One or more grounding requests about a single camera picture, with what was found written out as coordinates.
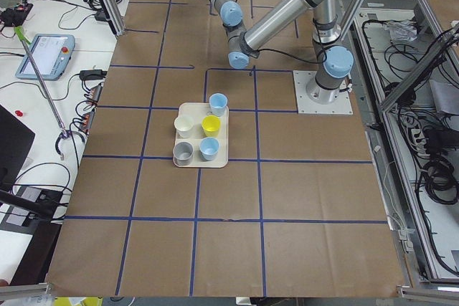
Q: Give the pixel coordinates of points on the light blue cup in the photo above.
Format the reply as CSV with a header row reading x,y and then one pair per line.
x,y
218,104
209,148

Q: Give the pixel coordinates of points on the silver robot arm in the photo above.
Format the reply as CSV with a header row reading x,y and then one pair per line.
x,y
334,62

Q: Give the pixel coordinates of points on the yellow plastic cup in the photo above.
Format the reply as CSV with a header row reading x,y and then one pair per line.
x,y
211,125

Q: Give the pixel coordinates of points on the cream white plastic cup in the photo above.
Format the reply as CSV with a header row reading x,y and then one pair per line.
x,y
184,125

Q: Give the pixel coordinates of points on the light blue cup front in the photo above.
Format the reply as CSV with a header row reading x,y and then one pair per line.
x,y
209,148

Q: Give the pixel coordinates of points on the grey plastic cup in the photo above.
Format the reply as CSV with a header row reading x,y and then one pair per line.
x,y
183,153

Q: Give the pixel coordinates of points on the cream plastic tray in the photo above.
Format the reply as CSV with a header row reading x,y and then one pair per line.
x,y
198,110

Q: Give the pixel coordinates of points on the blue teach pendant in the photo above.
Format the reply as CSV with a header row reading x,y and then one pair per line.
x,y
51,53

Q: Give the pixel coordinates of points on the silver reacher grabber stick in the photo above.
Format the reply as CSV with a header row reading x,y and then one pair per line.
x,y
64,132

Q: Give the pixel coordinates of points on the black laptop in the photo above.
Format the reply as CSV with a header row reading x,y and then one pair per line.
x,y
16,142

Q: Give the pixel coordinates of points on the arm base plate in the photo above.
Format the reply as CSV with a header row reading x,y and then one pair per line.
x,y
306,106

